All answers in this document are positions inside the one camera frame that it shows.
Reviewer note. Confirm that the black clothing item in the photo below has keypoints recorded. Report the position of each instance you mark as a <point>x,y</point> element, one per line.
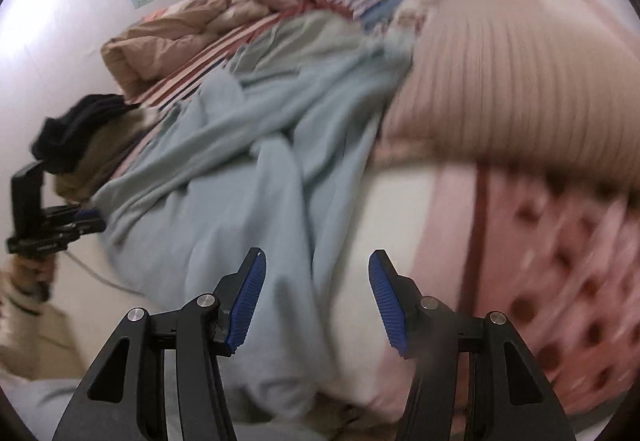
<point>62,141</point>

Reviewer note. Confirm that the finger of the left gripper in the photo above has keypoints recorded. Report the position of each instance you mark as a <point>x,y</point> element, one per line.
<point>86,221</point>

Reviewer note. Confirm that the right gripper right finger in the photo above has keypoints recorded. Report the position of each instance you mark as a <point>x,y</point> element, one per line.
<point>509,397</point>

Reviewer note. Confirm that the olive brown clothing item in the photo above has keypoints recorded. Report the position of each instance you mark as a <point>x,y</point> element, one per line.
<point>106,150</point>

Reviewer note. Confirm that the pink dotted bed sheet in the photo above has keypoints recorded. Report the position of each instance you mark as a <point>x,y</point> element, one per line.
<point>559,256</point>

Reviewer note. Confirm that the pink ribbed pillow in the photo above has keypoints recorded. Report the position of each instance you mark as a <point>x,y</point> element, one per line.
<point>550,84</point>

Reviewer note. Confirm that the left hand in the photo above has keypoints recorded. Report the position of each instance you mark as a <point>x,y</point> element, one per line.
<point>34,277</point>

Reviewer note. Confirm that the left forearm cream sleeve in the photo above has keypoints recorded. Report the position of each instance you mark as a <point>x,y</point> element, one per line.
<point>36,341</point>

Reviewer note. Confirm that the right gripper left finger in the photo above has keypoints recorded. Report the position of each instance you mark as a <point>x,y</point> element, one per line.
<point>122,395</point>

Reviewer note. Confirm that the light blue garment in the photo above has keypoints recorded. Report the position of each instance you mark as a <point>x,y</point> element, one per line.
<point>268,153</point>

